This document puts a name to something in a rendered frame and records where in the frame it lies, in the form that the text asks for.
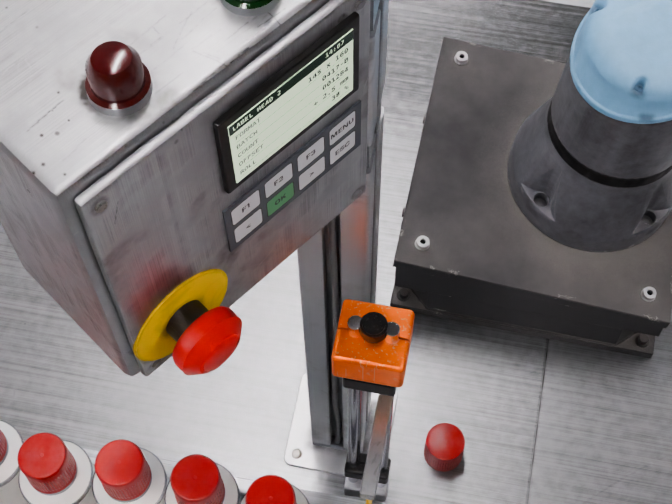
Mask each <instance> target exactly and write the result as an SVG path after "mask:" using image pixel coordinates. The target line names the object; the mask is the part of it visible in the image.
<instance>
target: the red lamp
mask: <svg viewBox="0 0 672 504"><path fill-rule="evenodd" d="M85 72H86V80H85V89H86V93H87V96H88V99H89V101H90V103H91V105H92V106H93V107H94V108H95V109H96V110H97V111H99V112H101V113H103V114H105V115H108V116H115V117H119V116H126V115H130V114H133V113H135V112H137V111H138V110H140V109H141V108H142V107H144V106H145V105H146V103H147V102H148V101H149V99H150V97H151V95H152V90H153V84H152V80H151V76H150V72H149V70H148V68H147V67H146V66H145V64H144V63H142V61H141V57H140V55H139V53H138V52H137V51H136V50H135V49H134V48H133V47H131V46H129V45H127V44H125V43H122V42H118V41H107V42H104V43H102V44H100V45H98V46H97V47H96V48H95V49H94V50H93V51H92V52H91V54H90V55H89V56H88V58H87V60H86V63H85Z"/></svg>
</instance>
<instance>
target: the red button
mask: <svg viewBox="0 0 672 504"><path fill-rule="evenodd" d="M241 328H242V320H241V319H240V318H239V317H238V316H237V315H236V314H235V313H234V312H233V311H232V310H231V309H230V308H228V307H224V306H219V307H215V308H213V309H211V310H208V309H207V308H206V307H205V306H204V305H203V304H202V303H201V302H200V301H199V300H192V301H190V302H188V303H186V304H185V305H183V306H182V307H181V308H179V309H178V310H177V311H176V312H175V313H174V315H173V316H172V317H171V319H170V320H169V322H168V324H167V327H166V331H167V333H168V334H169V335H170V336H171V337H172V338H173V339H174V340H175V341H176V342H177V343H176V345H175V347H174V349H173V354H172V357H173V361H174V363H175V365H176V366H177V367H178V368H179V369H180V370H181V371H182V372H183V373H184V374H185V375H188V376H190V375H200V374H207V373H210V372H212V371H214V370H215V369H217V368H218V367H220V366H221V365H222V364H223V363H224V362H225V361H226V360H227V359H228V358H229V357H230V356H231V355H232V354H233V353H234V351H235V350H236V348H237V346H238V344H239V342H240V337H241Z"/></svg>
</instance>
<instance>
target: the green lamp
mask: <svg viewBox="0 0 672 504"><path fill-rule="evenodd" d="M221 2H222V4H223V5H224V6H225V8H226V9H228V10H229V11H230V12H232V13H234V14H236V15H240V16H246V17H252V16H258V15H262V14H264V13H267V12H268V11H270V10H272V9H273V8H274V7H275V6H276V5H277V3H278V2H279V0H221Z"/></svg>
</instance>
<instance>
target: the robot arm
mask: <svg viewBox="0 0 672 504"><path fill-rule="evenodd" d="M507 169H508V181H509V186H510V189H511V192H512V195H513V197H514V199H515V202H516V203H517V205H518V207H519V208H520V210H521V211H522V213H523V214H524V215H525V217H526V218H527V219H528V220H529V221H530V222H531V223H532V224H533V225H534V226H535V227H536V228H537V229H538V230H540V231H541V232H542V233H544V234H545V235H547V236H548V237H550V238H551V239H553V240H555V241H557V242H559V243H561V244H563V245H566V246H569V247H572V248H575V249H579V250H583V251H590V252H612V251H619V250H623V249H626V248H630V247H632V246H635V245H637V244H639V243H641V242H643V241H644V240H646V239H647V238H649V237H650V236H651V235H652V234H654V233H655V232H656V231H657V230H658V229H659V227H660V226H661V225H662V224H663V222H664V221H665V219H666V218H667V216H668V215H669V213H670V211H671V210H672V0H595V2H594V3H593V5H592V7H591V8H590V10H589V12H588V13H587V14H586V15H585V17H584V18H583V20H582V22H581V23H580V25H579V27H578V29H577V31H576V33H575V36H574V39H573V42H572V46H571V52H570V56H569V58H568V61H567V63H566V65H565V68H564V70H563V73H562V75H561V78H560V80H559V83H558V85H557V88H556V90H555V93H554V96H553V97H552V98H550V99H549V100H548V101H547V102H545V103H544V104H543V105H541V106H540V107H538V108H537V109H536V110H535V111H534V112H532V113H531V114H530V115H529V116H528V118H527V119H526V120H525V121H524V123H523V124H522V126H521V127H520V129H519V131H518V132H517V135H516V137H515V140H514V142H513V145H512V147H511V150H510V154H509V158H508V168H507Z"/></svg>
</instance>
